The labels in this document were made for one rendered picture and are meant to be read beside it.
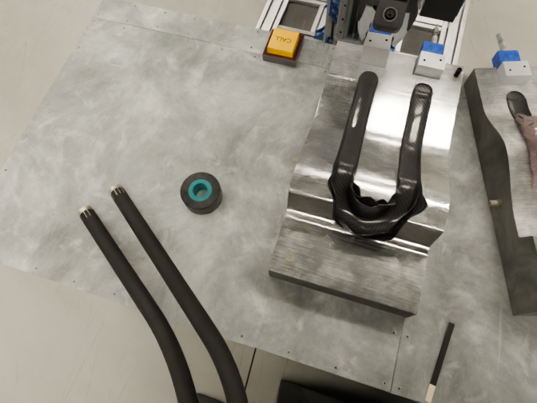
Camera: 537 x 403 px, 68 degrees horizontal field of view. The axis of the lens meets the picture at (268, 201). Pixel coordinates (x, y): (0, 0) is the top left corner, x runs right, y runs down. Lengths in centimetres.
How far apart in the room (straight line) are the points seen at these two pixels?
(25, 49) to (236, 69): 166
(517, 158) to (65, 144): 91
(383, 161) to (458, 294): 28
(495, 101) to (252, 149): 51
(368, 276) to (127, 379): 114
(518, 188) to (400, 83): 29
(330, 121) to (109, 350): 123
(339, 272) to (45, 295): 135
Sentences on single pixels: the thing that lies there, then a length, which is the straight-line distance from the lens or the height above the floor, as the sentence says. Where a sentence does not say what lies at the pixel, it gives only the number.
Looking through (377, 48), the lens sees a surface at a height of 94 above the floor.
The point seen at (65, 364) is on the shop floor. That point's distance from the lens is 175.
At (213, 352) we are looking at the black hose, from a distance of 64.
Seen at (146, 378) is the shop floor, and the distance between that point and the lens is 163.
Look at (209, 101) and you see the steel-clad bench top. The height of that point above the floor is 80.
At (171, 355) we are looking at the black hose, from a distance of 69.
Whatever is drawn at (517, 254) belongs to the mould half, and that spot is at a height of 86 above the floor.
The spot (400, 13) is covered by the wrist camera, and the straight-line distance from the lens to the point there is 71.
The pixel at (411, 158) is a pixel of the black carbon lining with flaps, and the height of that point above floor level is 89.
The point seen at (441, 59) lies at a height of 92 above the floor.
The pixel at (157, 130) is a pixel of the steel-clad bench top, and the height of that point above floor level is 80.
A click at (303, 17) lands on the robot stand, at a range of 193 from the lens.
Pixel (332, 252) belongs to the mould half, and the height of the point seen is 86.
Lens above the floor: 155
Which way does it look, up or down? 69 degrees down
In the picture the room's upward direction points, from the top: 7 degrees counter-clockwise
